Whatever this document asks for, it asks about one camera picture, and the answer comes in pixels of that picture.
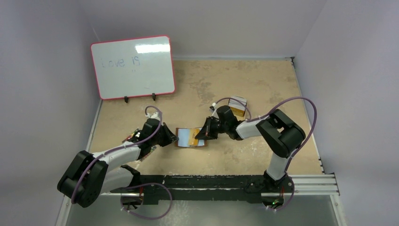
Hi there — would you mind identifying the aluminium rail frame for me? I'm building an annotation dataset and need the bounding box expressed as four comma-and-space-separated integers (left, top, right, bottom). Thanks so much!
64, 173, 340, 207

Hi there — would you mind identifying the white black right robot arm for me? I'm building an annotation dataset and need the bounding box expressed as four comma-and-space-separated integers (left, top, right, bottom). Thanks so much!
195, 105, 306, 192

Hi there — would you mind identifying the yellow credit card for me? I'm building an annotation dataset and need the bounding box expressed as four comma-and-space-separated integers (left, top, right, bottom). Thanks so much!
187, 128, 203, 146

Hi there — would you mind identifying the beige oval card tray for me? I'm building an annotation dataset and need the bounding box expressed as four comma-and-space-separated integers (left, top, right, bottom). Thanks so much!
229, 103, 247, 117

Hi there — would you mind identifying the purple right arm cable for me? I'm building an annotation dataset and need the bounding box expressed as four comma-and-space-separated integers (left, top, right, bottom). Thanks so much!
212, 97, 318, 213

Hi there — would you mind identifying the pack of coloured markers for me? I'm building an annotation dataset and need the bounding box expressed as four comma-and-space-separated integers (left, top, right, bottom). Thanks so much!
122, 129, 157, 161

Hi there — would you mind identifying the pink framed whiteboard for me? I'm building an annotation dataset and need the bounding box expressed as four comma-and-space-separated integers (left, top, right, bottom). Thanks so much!
90, 35, 176, 100

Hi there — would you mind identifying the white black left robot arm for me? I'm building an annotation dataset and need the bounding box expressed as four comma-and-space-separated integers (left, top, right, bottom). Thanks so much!
57, 118, 178, 208

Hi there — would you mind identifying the brown leather card holder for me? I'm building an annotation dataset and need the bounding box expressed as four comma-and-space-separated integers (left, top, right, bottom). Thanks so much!
175, 128, 207, 148

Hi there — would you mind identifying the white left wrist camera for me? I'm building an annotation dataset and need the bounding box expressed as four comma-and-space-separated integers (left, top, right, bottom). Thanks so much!
146, 112, 162, 121

